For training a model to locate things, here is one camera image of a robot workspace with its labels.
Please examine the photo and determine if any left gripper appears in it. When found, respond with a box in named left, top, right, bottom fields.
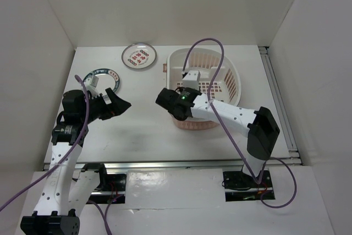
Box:
left=80, top=87, right=130, bottom=123

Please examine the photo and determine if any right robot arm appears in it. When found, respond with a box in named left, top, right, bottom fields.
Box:
left=156, top=88, right=280, bottom=187

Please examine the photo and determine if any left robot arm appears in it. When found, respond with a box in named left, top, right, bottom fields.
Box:
left=20, top=88, right=131, bottom=234

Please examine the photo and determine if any white pink dish rack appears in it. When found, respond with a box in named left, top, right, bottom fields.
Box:
left=161, top=48, right=243, bottom=132

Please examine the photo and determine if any green rim plate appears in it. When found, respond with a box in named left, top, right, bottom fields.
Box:
left=83, top=68, right=120, bottom=93

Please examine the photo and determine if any red character plate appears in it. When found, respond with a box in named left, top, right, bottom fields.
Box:
left=121, top=43, right=157, bottom=70

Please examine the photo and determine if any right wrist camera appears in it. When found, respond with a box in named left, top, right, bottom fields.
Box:
left=182, top=70, right=201, bottom=90

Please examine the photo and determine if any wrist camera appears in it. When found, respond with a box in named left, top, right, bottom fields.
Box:
left=83, top=75, right=98, bottom=94
left=182, top=70, right=201, bottom=90

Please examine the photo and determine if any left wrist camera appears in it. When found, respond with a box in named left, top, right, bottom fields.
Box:
left=83, top=75, right=98, bottom=94

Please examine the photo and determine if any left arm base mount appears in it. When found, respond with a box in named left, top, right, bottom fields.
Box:
left=89, top=173, right=127, bottom=204

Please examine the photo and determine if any aluminium side rail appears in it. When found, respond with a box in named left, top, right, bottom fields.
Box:
left=258, top=46, right=303, bottom=165

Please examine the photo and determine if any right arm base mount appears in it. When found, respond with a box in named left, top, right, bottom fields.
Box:
left=222, top=170, right=275, bottom=202

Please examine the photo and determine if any aluminium front rail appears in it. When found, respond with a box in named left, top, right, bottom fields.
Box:
left=75, top=152, right=303, bottom=172

